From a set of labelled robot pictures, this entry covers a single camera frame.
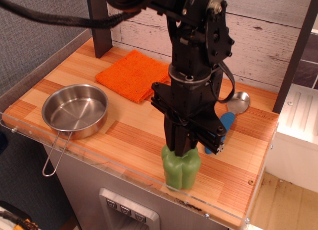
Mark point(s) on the dark right frame post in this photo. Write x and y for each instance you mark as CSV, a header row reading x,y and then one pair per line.
x,y
296,55

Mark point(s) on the dark frame post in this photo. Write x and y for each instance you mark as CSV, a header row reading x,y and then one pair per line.
x,y
102,39
296,55

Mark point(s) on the blue handled metal spoon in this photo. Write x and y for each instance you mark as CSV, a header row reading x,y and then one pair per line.
x,y
237,105

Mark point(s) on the grey wall trim strip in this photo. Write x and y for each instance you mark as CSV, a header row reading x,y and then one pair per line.
x,y
19,89

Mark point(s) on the green bell pepper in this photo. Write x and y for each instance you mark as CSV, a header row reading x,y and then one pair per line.
x,y
180,171

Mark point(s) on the clear acrylic counter guard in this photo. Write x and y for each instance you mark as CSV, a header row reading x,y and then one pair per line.
x,y
226,183

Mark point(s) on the silver cabinet with dispenser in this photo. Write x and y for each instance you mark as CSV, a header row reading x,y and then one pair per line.
x,y
103,201

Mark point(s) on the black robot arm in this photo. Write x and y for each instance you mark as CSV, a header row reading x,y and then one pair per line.
x,y
200,44

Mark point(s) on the stainless steel pan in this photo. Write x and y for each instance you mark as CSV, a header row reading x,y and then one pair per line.
x,y
74,112

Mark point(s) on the dark left frame post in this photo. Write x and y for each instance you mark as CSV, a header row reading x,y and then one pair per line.
x,y
102,39

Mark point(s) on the white toy sink unit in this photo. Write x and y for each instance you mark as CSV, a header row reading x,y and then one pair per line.
x,y
293,153

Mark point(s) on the orange folded cloth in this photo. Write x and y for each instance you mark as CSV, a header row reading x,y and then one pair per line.
x,y
133,75

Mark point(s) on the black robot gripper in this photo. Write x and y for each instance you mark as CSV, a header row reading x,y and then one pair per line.
x,y
189,114

